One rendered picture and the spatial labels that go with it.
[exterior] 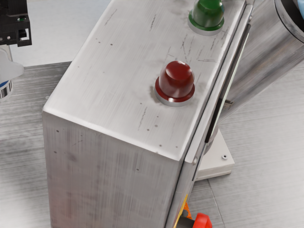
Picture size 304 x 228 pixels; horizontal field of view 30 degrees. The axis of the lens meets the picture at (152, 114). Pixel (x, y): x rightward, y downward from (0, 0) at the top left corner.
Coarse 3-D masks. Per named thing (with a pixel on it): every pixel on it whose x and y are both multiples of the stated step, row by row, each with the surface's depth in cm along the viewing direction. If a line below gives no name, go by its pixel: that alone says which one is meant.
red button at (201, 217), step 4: (180, 216) 47; (196, 216) 48; (200, 216) 47; (204, 216) 47; (208, 216) 47; (180, 220) 47; (184, 220) 47; (188, 220) 47; (192, 220) 47; (196, 220) 46; (200, 220) 46; (204, 220) 46; (208, 220) 47; (180, 224) 47; (184, 224) 47; (188, 224) 47; (192, 224) 47; (196, 224) 46; (200, 224) 46; (204, 224) 46; (208, 224) 46
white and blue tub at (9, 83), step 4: (0, 84) 95; (4, 84) 96; (8, 84) 97; (12, 84) 100; (0, 88) 96; (4, 88) 97; (8, 88) 98; (12, 88) 100; (0, 92) 97; (4, 92) 98; (8, 92) 99; (0, 96) 98; (4, 96) 98; (8, 96) 100; (0, 100) 99; (4, 100) 99
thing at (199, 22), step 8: (200, 0) 39; (208, 0) 39; (216, 0) 39; (200, 8) 39; (208, 8) 39; (216, 8) 39; (224, 8) 40; (192, 16) 40; (200, 16) 39; (208, 16) 39; (216, 16) 39; (192, 24) 40; (200, 24) 40; (208, 24) 40; (216, 24) 40; (200, 32) 40; (208, 32) 40; (216, 32) 40
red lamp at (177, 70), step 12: (168, 72) 35; (180, 72) 35; (192, 72) 36; (156, 84) 36; (168, 84) 35; (180, 84) 35; (192, 84) 36; (156, 96) 36; (168, 96) 36; (180, 96) 36; (192, 96) 36
